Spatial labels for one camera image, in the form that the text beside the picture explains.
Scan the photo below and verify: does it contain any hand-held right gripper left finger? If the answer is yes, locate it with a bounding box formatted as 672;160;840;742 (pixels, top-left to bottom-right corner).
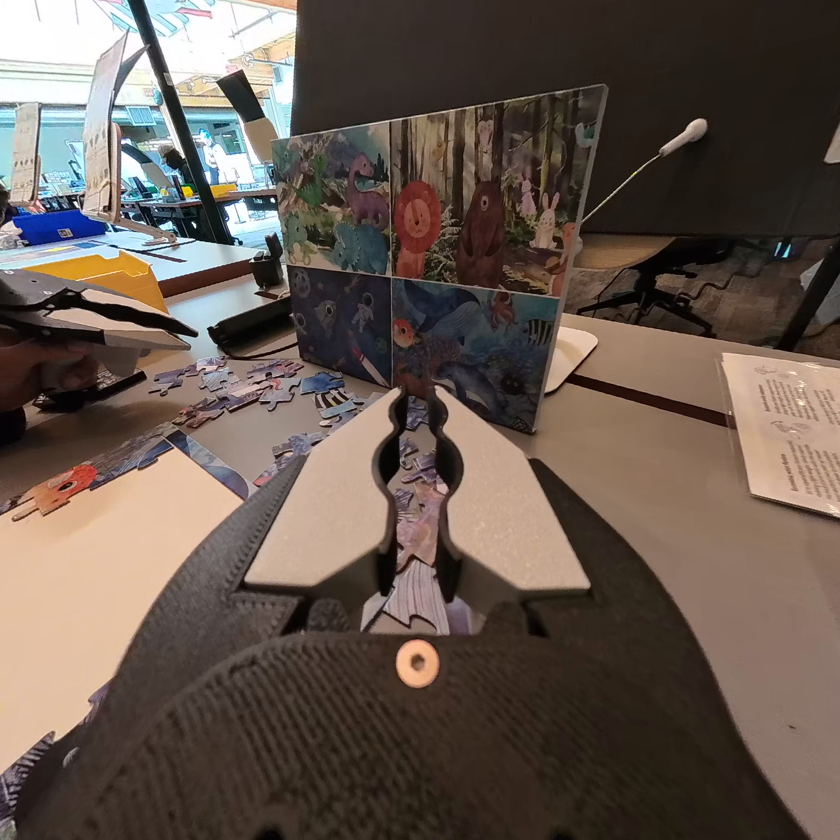
243;386;408;634

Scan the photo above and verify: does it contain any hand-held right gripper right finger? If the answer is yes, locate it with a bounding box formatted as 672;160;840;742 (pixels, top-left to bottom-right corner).
430;385;592;634

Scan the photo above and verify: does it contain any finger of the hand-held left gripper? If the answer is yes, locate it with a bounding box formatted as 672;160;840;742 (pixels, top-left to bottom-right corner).
59;289;199;340
98;328;193;379

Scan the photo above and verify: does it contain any blue wavy jigsaw piece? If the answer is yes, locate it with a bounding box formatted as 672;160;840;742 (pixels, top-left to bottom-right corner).
92;438;175;476

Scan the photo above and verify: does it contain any blue striped jigsaw piece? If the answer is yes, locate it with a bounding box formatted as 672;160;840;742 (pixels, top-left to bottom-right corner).
364;558;475;636

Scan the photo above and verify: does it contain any pile of puzzle pieces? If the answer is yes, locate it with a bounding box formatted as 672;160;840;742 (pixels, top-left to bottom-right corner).
147;354;460;565

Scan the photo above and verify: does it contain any orange pufferfish jigsaw piece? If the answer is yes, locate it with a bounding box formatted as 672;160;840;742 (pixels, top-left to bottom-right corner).
12;462;99;521

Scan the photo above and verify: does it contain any cream puzzle frame tray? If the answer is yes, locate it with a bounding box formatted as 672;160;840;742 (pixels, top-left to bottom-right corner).
0;420;250;834

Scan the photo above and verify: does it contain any person's left hand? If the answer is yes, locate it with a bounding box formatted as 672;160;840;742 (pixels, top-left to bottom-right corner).
0;340;99;411

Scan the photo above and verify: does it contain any yellow plastic bin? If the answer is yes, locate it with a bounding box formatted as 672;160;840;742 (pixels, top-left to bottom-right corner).
23;249;170;315

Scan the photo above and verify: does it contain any blue storage bin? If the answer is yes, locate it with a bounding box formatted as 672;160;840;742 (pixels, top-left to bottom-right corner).
12;210;109;244

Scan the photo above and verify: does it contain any black flat device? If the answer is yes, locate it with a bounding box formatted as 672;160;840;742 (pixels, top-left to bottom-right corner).
207;301;294;349

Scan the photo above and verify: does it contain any black battery charger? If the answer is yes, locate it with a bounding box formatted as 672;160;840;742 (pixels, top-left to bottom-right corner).
249;231;284;287

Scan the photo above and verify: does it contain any instruction sheet in plastic sleeve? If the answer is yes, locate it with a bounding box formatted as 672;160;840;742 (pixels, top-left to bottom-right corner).
718;352;840;519

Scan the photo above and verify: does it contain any beige office chair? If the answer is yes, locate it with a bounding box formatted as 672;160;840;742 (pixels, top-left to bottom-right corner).
571;233;713;336

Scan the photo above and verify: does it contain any illustrated animal puzzle box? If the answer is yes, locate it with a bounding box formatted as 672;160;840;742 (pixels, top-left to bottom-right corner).
271;84;608;435

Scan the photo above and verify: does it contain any thin rod with white tip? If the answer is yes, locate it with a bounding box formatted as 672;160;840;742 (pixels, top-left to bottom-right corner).
583;118;708;224

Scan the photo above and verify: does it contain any black camera battery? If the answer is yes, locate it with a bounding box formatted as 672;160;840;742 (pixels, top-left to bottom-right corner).
92;369;148;398

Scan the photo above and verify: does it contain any wooden frame stand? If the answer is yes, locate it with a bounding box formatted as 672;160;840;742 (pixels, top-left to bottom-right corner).
10;101;43;201
82;29;179;247

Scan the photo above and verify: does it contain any white flat base plate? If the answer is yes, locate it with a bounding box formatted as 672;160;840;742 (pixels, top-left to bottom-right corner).
543;326;599;395

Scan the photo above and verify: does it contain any black slanted post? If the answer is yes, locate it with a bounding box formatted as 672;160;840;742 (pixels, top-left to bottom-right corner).
128;0;227;244

